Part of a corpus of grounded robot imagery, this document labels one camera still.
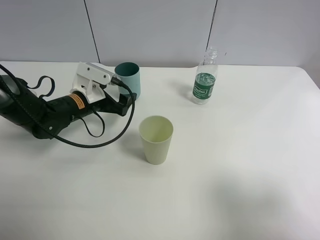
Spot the pale green plastic cup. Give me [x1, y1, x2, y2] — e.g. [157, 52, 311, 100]
[138, 115, 174, 165]

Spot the braided black left cable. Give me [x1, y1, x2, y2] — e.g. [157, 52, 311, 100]
[0, 64, 136, 149]

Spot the thin black left cable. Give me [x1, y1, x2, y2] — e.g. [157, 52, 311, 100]
[81, 109, 105, 138]

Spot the clear bottle green label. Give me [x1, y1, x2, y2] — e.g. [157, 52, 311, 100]
[192, 46, 218, 105]

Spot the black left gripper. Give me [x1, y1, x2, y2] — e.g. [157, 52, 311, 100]
[46, 91, 137, 120]

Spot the teal plastic cup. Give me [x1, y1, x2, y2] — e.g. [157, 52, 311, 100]
[114, 62, 141, 100]

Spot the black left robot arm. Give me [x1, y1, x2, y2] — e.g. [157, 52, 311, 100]
[0, 75, 137, 140]

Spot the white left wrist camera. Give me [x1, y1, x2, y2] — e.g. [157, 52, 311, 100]
[70, 62, 115, 104]

